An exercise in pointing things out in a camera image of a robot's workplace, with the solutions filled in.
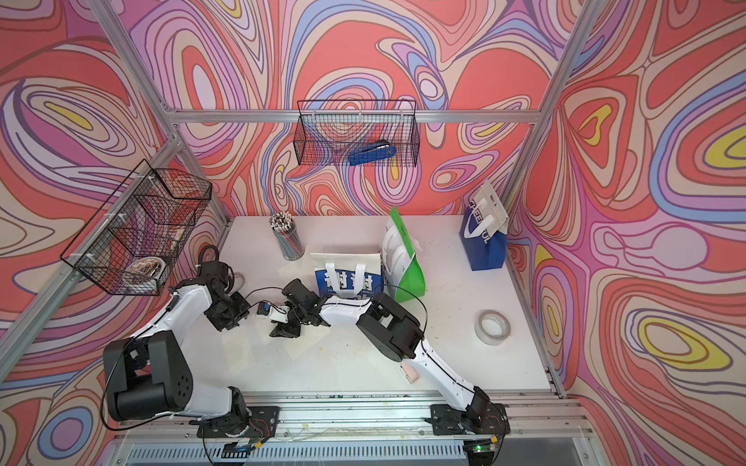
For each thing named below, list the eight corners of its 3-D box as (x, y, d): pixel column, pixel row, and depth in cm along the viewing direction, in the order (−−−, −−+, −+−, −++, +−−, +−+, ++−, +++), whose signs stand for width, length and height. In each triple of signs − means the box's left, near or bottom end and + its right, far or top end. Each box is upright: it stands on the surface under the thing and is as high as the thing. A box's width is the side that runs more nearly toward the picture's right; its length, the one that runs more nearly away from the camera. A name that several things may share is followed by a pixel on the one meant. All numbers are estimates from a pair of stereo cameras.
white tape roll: (478, 345, 88) (481, 340, 85) (471, 315, 95) (474, 310, 92) (511, 345, 88) (515, 340, 85) (502, 315, 95) (506, 310, 92)
